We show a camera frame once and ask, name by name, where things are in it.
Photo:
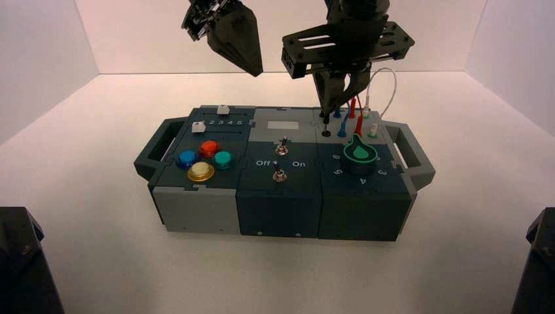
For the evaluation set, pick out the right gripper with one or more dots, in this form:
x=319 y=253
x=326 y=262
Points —
x=355 y=30

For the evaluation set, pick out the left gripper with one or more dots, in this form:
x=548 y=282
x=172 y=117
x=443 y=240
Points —
x=204 y=19

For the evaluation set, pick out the white slider knob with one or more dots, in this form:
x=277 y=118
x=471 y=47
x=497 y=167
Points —
x=198 y=127
x=223 y=109

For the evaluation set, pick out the black and green rotary knob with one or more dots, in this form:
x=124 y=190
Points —
x=359 y=156

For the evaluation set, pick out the white rectangular display window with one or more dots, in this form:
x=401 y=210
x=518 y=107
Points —
x=282 y=125

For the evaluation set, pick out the red round push button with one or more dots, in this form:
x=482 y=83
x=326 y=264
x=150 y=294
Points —
x=209 y=148

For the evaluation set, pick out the green round push button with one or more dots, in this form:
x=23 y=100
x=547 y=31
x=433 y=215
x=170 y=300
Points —
x=223 y=160

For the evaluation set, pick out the blue round push button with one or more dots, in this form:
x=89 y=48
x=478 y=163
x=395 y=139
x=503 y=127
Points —
x=187 y=159

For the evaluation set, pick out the yellow round push button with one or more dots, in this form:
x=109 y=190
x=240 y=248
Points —
x=200 y=171

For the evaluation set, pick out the grey and teal task box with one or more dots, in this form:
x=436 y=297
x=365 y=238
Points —
x=277 y=208

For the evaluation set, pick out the metal toggle switch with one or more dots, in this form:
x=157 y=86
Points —
x=279 y=175
x=282 y=147

